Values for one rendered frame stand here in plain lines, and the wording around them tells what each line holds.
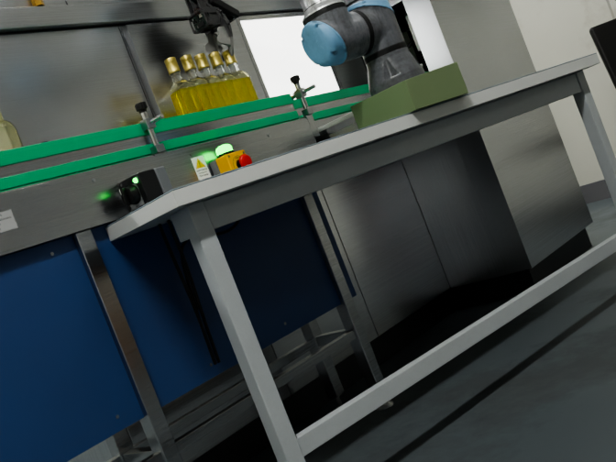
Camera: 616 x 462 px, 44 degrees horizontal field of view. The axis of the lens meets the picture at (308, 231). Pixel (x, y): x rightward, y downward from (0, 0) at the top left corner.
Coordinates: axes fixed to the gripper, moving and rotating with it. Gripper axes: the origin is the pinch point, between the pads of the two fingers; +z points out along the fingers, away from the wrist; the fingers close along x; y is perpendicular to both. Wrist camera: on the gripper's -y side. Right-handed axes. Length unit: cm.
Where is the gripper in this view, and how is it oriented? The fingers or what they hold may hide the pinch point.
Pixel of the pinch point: (227, 54)
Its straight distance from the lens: 241.3
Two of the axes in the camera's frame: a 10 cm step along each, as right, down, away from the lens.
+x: 7.0, -2.5, -6.7
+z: 3.7, 9.3, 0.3
